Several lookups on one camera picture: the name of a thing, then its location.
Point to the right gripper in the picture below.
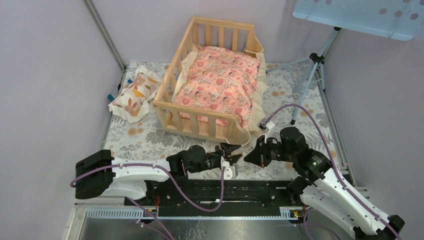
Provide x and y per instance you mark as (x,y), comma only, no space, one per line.
(258,156)

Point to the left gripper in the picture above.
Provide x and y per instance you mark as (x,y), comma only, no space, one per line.
(224,154)

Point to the pink patterned bed cushion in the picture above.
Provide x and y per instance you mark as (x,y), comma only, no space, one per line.
(223,81)

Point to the wooden pet bed frame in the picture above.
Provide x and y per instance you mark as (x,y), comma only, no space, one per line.
(193,122)

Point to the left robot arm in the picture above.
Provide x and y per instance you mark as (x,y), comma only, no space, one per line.
(101,174)

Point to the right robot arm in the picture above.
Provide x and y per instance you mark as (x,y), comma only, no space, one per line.
(323,188)

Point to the floral table mat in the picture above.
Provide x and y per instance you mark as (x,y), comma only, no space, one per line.
(147,140)

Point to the floral small pillow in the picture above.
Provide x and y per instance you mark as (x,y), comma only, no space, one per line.
(134,105)

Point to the blue toy item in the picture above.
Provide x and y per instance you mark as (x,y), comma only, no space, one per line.
(121,92)

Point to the black tripod stand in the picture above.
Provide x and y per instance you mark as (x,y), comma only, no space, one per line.
(313,73)

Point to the light blue perforated panel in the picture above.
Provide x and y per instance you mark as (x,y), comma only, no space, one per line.
(392,19)

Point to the grey diagonal pole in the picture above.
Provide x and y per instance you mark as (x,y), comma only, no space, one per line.
(93,12)

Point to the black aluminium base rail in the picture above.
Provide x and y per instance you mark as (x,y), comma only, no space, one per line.
(213,198)

